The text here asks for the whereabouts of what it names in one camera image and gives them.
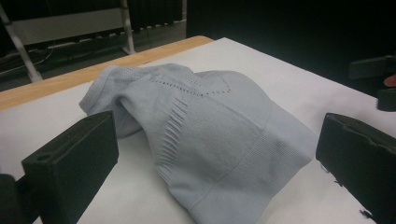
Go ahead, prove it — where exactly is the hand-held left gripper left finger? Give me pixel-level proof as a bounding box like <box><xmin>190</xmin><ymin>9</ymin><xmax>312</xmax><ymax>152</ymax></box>
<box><xmin>21</xmin><ymin>110</ymin><xmax>120</xmax><ymax>224</ymax></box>

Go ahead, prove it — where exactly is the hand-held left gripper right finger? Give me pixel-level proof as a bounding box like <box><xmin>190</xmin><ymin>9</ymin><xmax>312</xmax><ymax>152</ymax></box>
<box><xmin>316</xmin><ymin>112</ymin><xmax>396</xmax><ymax>224</ymax></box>

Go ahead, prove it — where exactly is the light blue tank top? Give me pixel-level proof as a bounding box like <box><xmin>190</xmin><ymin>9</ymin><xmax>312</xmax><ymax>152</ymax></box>
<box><xmin>78</xmin><ymin>63</ymin><xmax>318</xmax><ymax>224</ymax></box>

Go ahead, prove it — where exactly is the white metal stand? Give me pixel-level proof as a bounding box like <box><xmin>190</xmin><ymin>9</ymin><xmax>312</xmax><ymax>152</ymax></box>
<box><xmin>0</xmin><ymin>0</ymin><xmax>136</xmax><ymax>83</ymax></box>

